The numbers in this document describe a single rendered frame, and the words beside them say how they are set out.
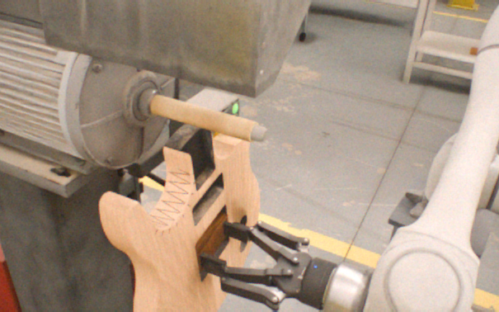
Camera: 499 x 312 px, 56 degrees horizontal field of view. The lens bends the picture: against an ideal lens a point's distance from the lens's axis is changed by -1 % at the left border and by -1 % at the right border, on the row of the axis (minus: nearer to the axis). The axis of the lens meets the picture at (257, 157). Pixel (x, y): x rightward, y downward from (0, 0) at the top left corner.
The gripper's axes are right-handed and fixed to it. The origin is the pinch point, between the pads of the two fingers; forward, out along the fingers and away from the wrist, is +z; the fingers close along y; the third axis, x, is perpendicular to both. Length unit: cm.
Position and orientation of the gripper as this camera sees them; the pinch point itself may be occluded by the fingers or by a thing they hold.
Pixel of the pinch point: (215, 243)
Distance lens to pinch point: 81.4
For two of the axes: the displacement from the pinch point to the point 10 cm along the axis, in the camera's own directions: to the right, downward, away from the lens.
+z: -9.0, -2.7, 3.5
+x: -0.3, -7.6, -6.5
